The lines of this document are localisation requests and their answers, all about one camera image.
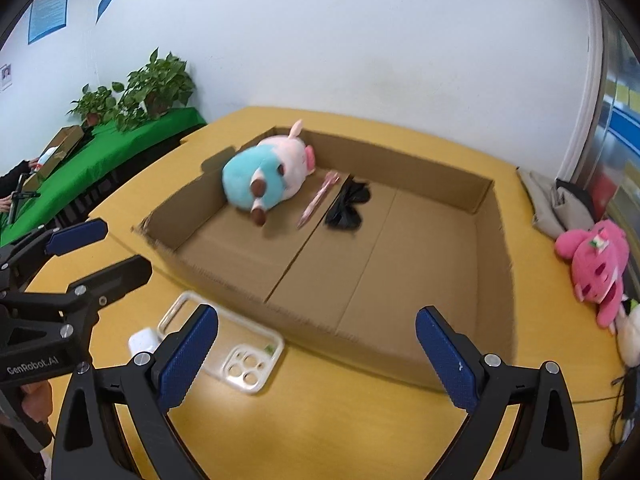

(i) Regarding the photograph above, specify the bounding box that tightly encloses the black cable with connector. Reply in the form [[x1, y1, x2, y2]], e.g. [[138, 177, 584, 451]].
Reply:
[[570, 365, 640, 446]]

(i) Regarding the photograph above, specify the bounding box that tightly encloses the small potted green plant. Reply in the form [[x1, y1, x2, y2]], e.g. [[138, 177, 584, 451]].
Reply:
[[66, 82, 118, 128]]

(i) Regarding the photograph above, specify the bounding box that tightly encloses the green tablecloth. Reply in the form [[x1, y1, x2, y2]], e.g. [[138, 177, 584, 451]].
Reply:
[[0, 107, 208, 248]]

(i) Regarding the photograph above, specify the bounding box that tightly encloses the person's left hand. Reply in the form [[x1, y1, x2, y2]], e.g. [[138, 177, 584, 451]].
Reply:
[[20, 381, 55, 423]]

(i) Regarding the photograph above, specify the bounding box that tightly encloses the teal and pink plush toy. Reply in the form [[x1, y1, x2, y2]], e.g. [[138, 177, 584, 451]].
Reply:
[[220, 119, 316, 226]]

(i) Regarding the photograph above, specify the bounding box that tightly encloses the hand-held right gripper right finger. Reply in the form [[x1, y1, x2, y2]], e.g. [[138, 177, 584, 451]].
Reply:
[[415, 305, 583, 480]]

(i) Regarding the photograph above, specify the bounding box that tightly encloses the white plush toy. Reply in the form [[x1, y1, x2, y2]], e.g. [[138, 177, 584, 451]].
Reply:
[[615, 300, 640, 367]]

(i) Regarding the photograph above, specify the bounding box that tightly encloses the blue wall poster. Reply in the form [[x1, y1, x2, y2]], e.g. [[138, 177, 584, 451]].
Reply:
[[27, 0, 71, 45]]

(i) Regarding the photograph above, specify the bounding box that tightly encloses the large potted green plant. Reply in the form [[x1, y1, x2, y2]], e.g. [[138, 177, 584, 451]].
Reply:
[[112, 47, 197, 131]]

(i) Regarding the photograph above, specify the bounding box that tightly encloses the white earbud case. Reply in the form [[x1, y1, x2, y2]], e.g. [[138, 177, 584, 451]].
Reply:
[[128, 328, 162, 361]]

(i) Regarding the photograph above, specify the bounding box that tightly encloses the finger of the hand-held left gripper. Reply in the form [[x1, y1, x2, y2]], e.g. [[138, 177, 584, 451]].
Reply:
[[0, 217, 109, 291], [60, 254, 153, 313]]

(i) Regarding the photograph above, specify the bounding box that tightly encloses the clear phone case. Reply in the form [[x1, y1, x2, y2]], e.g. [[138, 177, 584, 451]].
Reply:
[[157, 290, 285, 395]]

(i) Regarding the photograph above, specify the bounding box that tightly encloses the brown cardboard box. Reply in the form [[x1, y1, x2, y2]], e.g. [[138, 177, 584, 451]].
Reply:
[[131, 125, 516, 393]]

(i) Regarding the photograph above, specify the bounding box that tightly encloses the grey cloth bag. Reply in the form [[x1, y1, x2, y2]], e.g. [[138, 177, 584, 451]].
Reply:
[[516, 167, 598, 241]]

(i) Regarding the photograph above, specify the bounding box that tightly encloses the pink plush bear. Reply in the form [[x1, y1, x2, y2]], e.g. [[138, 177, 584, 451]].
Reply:
[[554, 219, 631, 333]]

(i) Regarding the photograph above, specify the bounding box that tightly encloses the black hair bow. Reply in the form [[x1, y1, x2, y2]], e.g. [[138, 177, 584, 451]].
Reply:
[[324, 175, 372, 231]]

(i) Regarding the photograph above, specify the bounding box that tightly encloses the pink pen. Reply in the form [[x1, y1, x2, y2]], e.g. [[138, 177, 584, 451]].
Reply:
[[296, 171, 341, 230]]

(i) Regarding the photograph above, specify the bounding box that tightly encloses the small open cardboard box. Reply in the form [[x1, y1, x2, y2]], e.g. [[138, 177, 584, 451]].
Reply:
[[31, 125, 85, 181]]

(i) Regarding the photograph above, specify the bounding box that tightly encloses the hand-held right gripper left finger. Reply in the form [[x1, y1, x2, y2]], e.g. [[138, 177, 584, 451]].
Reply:
[[51, 304, 219, 480]]

